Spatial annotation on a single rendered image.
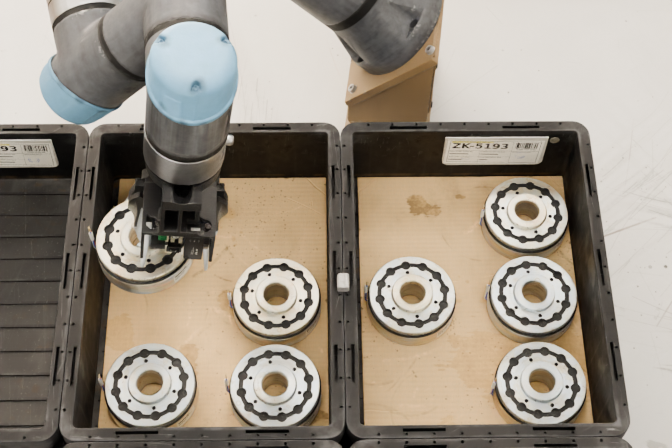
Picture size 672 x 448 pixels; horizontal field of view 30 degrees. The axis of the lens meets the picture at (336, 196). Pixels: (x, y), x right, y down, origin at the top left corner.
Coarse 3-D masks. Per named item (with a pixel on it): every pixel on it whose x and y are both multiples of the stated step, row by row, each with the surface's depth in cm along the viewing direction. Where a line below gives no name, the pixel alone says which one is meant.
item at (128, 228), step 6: (132, 222) 134; (126, 228) 133; (132, 228) 133; (120, 234) 133; (126, 234) 133; (120, 240) 133; (126, 240) 132; (126, 246) 132; (132, 246) 132; (132, 252) 132; (138, 252) 132; (150, 252) 132; (156, 252) 132
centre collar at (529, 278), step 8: (520, 280) 147; (528, 280) 147; (536, 280) 147; (544, 280) 147; (520, 288) 147; (544, 288) 147; (552, 288) 147; (520, 296) 146; (552, 296) 146; (520, 304) 146; (528, 304) 146; (536, 304) 146; (544, 304) 146
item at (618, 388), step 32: (352, 128) 151; (384, 128) 151; (416, 128) 152; (448, 128) 151; (480, 128) 151; (512, 128) 151; (544, 128) 151; (576, 128) 151; (352, 160) 148; (352, 192) 146; (352, 224) 144; (352, 256) 142; (352, 288) 140; (608, 288) 140; (352, 320) 138; (608, 320) 138; (352, 352) 137; (608, 352) 136; (352, 384) 134; (352, 416) 132
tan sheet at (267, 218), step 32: (128, 192) 157; (256, 192) 158; (288, 192) 158; (320, 192) 158; (224, 224) 155; (256, 224) 155; (288, 224) 155; (320, 224) 155; (224, 256) 153; (256, 256) 153; (288, 256) 153; (320, 256) 153; (192, 288) 150; (224, 288) 151; (320, 288) 151; (128, 320) 148; (160, 320) 148; (192, 320) 148; (224, 320) 148; (320, 320) 148; (192, 352) 146; (224, 352) 146; (320, 352) 146; (224, 384) 144; (192, 416) 142; (224, 416) 142; (320, 416) 142
